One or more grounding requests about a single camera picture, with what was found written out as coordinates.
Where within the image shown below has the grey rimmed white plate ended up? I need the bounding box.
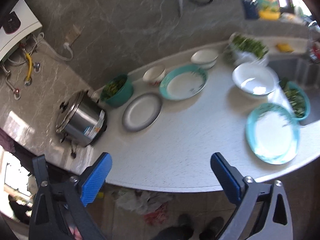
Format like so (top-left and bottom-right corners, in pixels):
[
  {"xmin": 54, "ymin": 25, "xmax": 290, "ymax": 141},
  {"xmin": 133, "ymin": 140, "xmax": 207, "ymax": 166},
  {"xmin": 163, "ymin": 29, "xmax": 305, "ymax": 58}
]
[{"xmin": 122, "ymin": 93, "xmax": 163, "ymax": 132}]

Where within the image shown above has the large white bowl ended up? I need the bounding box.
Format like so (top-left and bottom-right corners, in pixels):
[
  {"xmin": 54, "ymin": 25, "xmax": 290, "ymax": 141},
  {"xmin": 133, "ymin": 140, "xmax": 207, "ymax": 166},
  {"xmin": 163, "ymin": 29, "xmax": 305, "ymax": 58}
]
[{"xmin": 232, "ymin": 63, "xmax": 279, "ymax": 98}]

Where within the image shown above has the teal rimmed deep plate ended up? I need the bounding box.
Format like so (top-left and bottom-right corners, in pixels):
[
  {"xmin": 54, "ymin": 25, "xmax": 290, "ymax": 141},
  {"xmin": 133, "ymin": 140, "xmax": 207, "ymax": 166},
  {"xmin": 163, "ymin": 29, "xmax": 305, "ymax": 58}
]
[{"xmin": 159, "ymin": 64, "xmax": 208, "ymax": 101}]

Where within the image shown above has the small white bowl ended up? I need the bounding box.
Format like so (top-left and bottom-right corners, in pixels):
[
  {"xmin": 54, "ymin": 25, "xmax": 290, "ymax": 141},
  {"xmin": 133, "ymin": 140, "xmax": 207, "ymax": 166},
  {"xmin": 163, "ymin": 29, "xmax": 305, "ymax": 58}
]
[{"xmin": 190, "ymin": 49, "xmax": 219, "ymax": 70}]

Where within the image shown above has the red flower patterned bowl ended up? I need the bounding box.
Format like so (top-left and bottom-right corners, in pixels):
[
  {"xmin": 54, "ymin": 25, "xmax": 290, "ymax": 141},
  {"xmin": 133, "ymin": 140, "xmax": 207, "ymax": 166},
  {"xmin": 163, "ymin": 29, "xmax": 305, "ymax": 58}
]
[{"xmin": 142, "ymin": 65, "xmax": 166, "ymax": 86}]

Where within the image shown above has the red and white floor bag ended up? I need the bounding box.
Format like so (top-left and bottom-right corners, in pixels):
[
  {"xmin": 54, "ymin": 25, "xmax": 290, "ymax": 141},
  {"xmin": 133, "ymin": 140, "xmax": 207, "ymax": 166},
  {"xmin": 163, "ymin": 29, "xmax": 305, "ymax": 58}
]
[{"xmin": 112, "ymin": 187, "xmax": 173, "ymax": 225}]

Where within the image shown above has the stainless steel rice cooker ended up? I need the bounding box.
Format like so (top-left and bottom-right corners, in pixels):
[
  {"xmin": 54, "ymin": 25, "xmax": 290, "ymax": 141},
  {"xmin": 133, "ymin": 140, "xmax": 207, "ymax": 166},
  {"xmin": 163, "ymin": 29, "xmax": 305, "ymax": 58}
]
[{"xmin": 55, "ymin": 90, "xmax": 107, "ymax": 147}]

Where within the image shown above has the green bowl with greens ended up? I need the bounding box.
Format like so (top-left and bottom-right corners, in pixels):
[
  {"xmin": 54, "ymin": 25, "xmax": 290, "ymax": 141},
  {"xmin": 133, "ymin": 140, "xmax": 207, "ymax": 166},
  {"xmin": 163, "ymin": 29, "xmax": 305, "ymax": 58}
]
[{"xmin": 100, "ymin": 74, "xmax": 134, "ymax": 108}]

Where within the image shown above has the teal colander with greens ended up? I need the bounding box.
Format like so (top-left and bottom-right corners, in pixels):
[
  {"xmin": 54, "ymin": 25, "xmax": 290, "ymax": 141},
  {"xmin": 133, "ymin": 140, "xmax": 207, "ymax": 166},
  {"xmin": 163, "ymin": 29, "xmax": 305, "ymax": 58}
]
[{"xmin": 279, "ymin": 77, "xmax": 311, "ymax": 121}]

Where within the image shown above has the stainless steel sink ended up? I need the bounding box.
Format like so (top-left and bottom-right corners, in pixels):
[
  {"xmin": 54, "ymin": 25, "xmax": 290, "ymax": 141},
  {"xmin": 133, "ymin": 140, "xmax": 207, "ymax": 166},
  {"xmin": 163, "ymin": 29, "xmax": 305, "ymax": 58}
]
[{"xmin": 268, "ymin": 55, "xmax": 319, "ymax": 126}]

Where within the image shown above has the plastic bag of greens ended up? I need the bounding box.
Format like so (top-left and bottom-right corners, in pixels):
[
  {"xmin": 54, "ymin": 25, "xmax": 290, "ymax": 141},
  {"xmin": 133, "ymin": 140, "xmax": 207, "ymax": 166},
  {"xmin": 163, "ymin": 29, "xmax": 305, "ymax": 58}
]
[{"xmin": 227, "ymin": 32, "xmax": 269, "ymax": 66}]

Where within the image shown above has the yellow sponge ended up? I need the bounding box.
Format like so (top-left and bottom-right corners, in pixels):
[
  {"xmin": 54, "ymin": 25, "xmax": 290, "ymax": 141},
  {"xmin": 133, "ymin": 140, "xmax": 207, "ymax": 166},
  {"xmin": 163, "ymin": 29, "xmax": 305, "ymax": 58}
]
[{"xmin": 276, "ymin": 43, "xmax": 295, "ymax": 53}]

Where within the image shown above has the yellow container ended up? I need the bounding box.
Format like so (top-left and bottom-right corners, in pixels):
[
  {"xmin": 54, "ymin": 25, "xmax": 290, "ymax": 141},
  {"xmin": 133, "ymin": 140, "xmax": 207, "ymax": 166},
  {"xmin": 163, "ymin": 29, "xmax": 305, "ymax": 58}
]
[{"xmin": 258, "ymin": 10, "xmax": 281, "ymax": 21}]

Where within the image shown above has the blue utensil holder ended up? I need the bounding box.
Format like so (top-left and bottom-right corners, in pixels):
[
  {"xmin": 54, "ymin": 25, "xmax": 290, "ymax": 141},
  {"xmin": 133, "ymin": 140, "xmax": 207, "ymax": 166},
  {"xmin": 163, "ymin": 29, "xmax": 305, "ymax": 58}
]
[{"xmin": 242, "ymin": 0, "xmax": 259, "ymax": 20}]

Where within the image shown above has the white water heater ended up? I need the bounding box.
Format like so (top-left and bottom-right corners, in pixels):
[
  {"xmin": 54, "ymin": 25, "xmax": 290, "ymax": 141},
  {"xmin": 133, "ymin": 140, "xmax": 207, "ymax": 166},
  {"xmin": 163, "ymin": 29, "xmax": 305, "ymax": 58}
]
[{"xmin": 1, "ymin": 0, "xmax": 42, "ymax": 61}]

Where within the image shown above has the yellow gas hose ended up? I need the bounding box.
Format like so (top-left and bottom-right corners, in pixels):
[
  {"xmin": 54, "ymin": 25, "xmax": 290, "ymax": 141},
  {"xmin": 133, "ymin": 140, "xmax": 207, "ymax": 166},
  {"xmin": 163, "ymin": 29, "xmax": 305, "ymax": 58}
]
[{"xmin": 23, "ymin": 49, "xmax": 34, "ymax": 86}]

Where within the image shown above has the white power cable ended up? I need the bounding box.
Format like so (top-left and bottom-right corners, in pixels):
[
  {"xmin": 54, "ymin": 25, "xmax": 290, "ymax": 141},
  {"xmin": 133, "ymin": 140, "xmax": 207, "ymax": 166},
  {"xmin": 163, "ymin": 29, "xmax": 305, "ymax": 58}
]
[{"xmin": 35, "ymin": 31, "xmax": 74, "ymax": 62}]

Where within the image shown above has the wall power socket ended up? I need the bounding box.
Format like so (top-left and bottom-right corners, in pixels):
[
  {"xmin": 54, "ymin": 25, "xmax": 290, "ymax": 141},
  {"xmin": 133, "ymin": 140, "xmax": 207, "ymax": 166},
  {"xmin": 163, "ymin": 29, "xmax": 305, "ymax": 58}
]
[{"xmin": 65, "ymin": 24, "xmax": 82, "ymax": 45}]

